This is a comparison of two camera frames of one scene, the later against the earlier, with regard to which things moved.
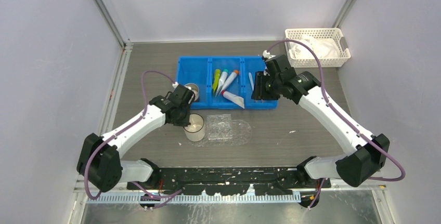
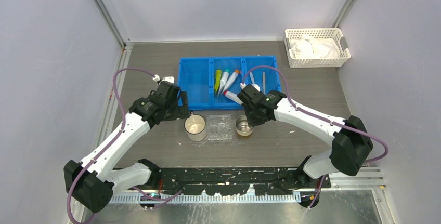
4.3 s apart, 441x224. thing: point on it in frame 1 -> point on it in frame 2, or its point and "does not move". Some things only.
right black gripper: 259,91 -> 252,122
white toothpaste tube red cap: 235,99 does not move
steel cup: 194,88 -> 242,126
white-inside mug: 195,131 does not move
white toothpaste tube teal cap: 221,81 does not move
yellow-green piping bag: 217,77 does not move
